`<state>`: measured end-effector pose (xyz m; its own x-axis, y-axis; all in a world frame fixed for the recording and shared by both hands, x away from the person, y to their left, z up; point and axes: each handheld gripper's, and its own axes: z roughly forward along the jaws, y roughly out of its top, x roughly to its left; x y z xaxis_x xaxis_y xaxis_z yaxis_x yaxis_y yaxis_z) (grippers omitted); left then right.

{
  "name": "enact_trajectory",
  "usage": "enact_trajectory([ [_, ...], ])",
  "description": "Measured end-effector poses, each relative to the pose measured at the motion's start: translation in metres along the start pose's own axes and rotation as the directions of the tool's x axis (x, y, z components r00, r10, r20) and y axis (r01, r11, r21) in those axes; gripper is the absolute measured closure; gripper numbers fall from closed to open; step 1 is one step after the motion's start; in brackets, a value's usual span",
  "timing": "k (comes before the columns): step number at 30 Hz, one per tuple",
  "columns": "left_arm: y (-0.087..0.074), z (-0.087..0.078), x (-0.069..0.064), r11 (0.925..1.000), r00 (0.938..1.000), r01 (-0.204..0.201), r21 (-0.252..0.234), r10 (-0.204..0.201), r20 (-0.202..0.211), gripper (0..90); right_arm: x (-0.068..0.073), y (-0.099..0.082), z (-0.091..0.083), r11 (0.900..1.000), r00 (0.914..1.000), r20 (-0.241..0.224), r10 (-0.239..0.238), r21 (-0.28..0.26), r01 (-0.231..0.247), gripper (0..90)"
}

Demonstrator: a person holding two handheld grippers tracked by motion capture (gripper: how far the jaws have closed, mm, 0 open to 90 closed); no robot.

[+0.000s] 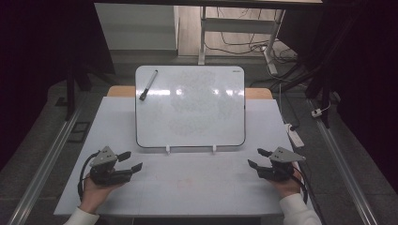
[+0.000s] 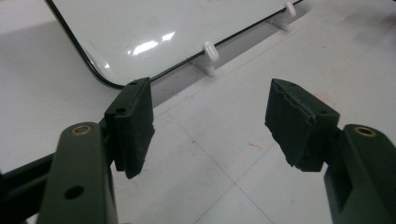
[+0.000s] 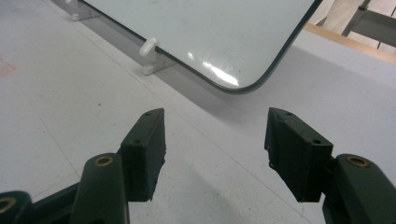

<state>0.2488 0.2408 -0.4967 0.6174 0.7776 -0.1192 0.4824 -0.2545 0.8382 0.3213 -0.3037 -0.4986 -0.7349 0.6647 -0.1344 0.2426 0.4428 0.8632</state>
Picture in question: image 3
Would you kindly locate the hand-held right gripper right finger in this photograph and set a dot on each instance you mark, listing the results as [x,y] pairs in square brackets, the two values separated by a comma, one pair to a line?
[299,155]

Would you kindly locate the white whiteboard stand foot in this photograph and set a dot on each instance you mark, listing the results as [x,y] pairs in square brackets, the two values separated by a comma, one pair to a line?
[81,13]
[152,57]

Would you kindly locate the white metal desk frame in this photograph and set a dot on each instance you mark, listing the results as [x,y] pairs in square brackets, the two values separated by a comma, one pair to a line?
[373,26]

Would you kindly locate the white whiteboard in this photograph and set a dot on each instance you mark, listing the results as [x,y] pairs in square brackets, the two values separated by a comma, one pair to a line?
[218,37]

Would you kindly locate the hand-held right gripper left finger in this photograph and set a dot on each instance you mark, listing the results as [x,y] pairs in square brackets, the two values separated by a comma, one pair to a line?
[143,161]

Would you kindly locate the wooden table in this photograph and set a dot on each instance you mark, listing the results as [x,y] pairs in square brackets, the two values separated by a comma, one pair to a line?
[351,43]

